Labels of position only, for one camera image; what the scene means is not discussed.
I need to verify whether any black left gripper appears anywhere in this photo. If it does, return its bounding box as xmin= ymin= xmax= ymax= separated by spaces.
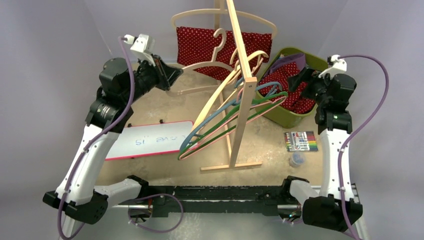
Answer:
xmin=123 ymin=53 xmax=183 ymax=104

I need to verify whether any green plastic hanger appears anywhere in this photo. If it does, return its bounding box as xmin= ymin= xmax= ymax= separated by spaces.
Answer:
xmin=177 ymin=90 xmax=288 ymax=160

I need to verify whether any purple garment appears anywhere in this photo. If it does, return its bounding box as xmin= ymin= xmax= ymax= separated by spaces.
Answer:
xmin=263 ymin=52 xmax=306 ymax=77

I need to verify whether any pink wire hanger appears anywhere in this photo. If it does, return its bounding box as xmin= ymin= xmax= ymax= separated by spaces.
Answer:
xmin=178 ymin=86 xmax=288 ymax=161

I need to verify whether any wooden hanger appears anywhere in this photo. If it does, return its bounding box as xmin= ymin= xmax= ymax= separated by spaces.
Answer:
xmin=165 ymin=28 xmax=233 ymax=97
xmin=191 ymin=50 xmax=269 ymax=130
xmin=170 ymin=8 xmax=278 ymax=39

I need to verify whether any red polka dot garment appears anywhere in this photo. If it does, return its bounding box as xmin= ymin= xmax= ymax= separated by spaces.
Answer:
xmin=176 ymin=26 xmax=273 ymax=67
xmin=259 ymin=62 xmax=315 ymax=115

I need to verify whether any grey-blue plastic hanger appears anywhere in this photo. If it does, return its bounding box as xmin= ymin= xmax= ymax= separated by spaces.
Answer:
xmin=178 ymin=80 xmax=288 ymax=160

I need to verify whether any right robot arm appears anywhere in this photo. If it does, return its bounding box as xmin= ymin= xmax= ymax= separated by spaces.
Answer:
xmin=280 ymin=66 xmax=363 ymax=233

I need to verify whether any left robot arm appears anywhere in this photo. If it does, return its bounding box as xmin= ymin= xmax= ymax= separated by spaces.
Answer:
xmin=42 ymin=55 xmax=184 ymax=225

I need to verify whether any green plastic basket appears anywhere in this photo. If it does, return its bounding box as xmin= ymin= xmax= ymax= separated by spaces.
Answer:
xmin=258 ymin=47 xmax=328 ymax=129

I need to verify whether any marker pen box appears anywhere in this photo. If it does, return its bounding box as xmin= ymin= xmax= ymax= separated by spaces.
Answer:
xmin=284 ymin=131 xmax=319 ymax=152

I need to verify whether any wooden clothes rack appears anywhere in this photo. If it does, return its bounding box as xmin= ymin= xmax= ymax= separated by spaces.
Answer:
xmin=200 ymin=0 xmax=263 ymax=172

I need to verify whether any red-edged whiteboard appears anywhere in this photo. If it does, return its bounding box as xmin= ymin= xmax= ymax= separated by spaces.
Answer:
xmin=105 ymin=120 xmax=194 ymax=161

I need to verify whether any small clear plastic cup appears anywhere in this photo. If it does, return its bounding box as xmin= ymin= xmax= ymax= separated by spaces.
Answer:
xmin=288 ymin=151 xmax=306 ymax=168

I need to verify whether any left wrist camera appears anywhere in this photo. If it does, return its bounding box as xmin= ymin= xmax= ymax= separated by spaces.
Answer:
xmin=124 ymin=34 xmax=156 ymax=66

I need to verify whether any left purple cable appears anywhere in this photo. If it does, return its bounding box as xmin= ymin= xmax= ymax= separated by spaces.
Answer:
xmin=56 ymin=36 xmax=137 ymax=240

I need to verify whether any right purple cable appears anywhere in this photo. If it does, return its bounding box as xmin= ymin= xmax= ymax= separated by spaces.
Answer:
xmin=337 ymin=54 xmax=390 ymax=240

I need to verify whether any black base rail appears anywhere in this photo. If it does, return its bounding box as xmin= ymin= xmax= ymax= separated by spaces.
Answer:
xmin=127 ymin=185 xmax=314 ymax=218

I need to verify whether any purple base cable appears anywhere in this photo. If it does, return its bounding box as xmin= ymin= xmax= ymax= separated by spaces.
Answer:
xmin=127 ymin=194 xmax=184 ymax=234

